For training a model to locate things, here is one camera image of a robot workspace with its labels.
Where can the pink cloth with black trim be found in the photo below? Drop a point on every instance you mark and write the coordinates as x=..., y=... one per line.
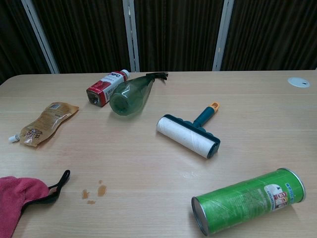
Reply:
x=15, y=196

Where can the teal lint roller orange tip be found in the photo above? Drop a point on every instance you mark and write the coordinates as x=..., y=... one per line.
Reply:
x=185, y=135

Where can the green transparent spray bottle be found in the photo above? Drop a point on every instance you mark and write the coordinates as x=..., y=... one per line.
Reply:
x=128, y=95

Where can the red white labelled bottle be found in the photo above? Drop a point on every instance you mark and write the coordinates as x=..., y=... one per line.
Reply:
x=104, y=86

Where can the dark pleated curtain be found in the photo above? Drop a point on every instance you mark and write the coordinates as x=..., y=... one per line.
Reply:
x=178, y=32

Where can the brown liquid spill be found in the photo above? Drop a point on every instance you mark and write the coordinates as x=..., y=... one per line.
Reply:
x=101, y=190

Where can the brown spouted sauce pouch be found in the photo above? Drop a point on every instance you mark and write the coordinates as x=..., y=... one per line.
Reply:
x=47, y=119

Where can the green chips can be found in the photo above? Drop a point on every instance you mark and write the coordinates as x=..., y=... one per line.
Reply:
x=242, y=198

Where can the white metal frame post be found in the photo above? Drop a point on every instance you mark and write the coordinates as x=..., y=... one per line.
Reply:
x=131, y=37
x=223, y=37
x=40, y=37

